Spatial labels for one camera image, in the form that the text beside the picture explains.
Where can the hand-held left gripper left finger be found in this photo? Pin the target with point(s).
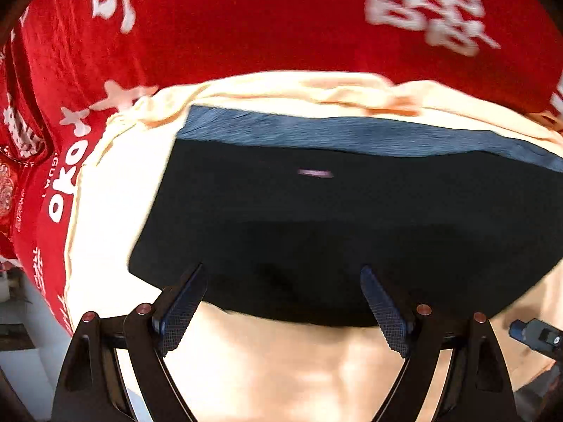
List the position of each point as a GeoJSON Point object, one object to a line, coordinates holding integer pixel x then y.
{"type": "Point", "coordinates": [178, 316]}

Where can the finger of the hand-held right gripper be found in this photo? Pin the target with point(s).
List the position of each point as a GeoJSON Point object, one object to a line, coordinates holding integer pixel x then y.
{"type": "Point", "coordinates": [534, 334]}

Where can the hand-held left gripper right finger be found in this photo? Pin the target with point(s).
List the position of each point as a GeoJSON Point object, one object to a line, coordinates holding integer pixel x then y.
{"type": "Point", "coordinates": [389, 316]}

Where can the black pants with grey waistband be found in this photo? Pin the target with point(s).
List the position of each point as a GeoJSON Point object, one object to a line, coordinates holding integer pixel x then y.
{"type": "Point", "coordinates": [308, 228]}

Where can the peach bed sheet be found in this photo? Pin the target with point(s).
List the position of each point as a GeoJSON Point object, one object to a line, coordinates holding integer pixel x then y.
{"type": "Point", "coordinates": [286, 373]}

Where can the red cloth with round emblem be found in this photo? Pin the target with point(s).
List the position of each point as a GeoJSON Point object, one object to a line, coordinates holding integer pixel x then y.
{"type": "Point", "coordinates": [9, 198]}

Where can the red printed blanket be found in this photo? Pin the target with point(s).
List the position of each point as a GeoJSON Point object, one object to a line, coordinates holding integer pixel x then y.
{"type": "Point", "coordinates": [220, 30]}

